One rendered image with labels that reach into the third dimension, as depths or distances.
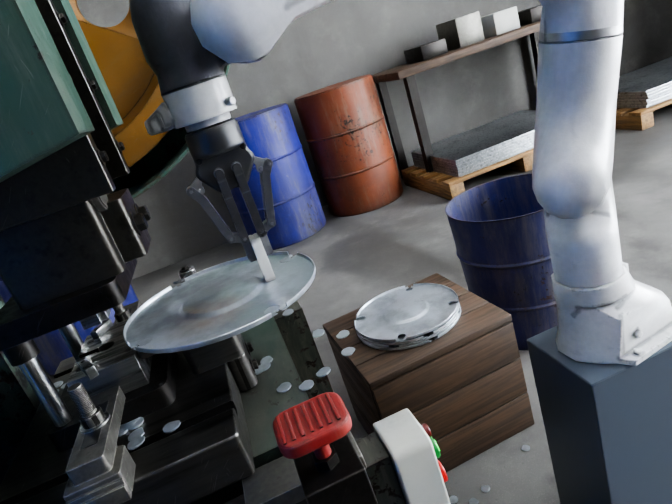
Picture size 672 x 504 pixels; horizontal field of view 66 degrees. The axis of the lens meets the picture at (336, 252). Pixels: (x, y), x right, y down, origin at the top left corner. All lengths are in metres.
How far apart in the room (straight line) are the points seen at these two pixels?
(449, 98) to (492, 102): 0.41
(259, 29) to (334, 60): 3.61
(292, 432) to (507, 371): 0.99
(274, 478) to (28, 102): 0.46
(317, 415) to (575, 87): 0.58
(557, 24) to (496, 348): 0.81
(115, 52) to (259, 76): 3.01
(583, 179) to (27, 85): 0.67
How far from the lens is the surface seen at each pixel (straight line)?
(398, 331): 1.35
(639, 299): 1.01
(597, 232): 0.92
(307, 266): 0.78
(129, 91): 1.11
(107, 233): 0.70
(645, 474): 1.16
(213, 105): 0.70
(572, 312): 0.97
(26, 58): 0.56
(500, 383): 1.43
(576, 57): 0.83
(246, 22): 0.61
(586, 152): 0.81
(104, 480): 0.63
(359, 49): 4.28
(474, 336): 1.33
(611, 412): 1.02
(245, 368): 0.79
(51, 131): 0.56
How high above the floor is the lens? 1.05
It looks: 20 degrees down
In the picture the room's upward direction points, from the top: 18 degrees counter-clockwise
